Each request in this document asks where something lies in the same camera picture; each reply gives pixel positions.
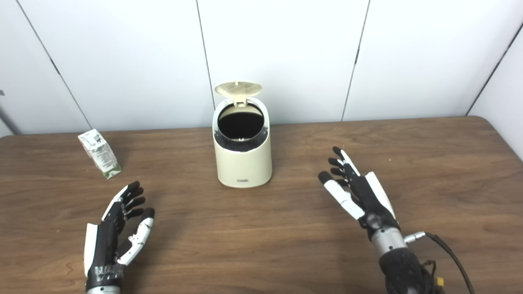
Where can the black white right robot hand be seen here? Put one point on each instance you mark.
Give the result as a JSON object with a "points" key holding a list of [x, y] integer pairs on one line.
{"points": [[369, 200]]}

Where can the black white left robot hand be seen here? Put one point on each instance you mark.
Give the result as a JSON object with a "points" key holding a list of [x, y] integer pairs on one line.
{"points": [[104, 245]]}

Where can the white green milk carton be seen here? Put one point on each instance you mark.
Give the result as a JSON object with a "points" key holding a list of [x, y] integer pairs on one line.
{"points": [[101, 154]]}

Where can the cream-colored round bin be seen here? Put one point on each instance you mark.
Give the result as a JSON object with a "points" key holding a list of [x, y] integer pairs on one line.
{"points": [[244, 165]]}

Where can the cream round bin lid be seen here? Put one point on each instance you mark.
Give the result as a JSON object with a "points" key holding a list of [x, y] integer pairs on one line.
{"points": [[239, 88]]}

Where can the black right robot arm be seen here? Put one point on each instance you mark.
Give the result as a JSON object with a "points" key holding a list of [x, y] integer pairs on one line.
{"points": [[400, 265]]}

